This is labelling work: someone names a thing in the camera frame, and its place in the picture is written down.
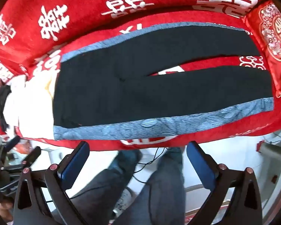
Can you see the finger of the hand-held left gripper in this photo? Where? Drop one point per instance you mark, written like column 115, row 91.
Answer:
column 32, row 155
column 13, row 143

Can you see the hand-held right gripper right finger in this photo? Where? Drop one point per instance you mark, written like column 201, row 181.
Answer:
column 202, row 166

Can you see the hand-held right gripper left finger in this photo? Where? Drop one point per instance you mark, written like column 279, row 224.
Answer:
column 73, row 166

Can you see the black pants with grey-blue stripes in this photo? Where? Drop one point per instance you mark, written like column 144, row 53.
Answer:
column 154, row 91

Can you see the person's left hand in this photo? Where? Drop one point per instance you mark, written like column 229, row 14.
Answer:
column 2, row 211

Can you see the dark cloth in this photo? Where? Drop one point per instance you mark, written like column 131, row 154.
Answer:
column 1, row 107

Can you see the person's left leg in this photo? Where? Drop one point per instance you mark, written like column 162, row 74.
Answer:
column 100, row 192

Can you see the white and cream cloth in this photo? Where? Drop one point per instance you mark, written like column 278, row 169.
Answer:
column 30, row 107

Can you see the person's legs in grey jeans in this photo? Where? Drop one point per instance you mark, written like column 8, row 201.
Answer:
column 164, row 187

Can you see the white sneaker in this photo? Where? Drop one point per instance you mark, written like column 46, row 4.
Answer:
column 124, row 200

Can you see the red embroidered pillow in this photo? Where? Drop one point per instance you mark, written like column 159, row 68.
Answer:
column 279, row 58

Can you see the red blanket with white characters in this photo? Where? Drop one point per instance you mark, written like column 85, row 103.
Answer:
column 84, row 9

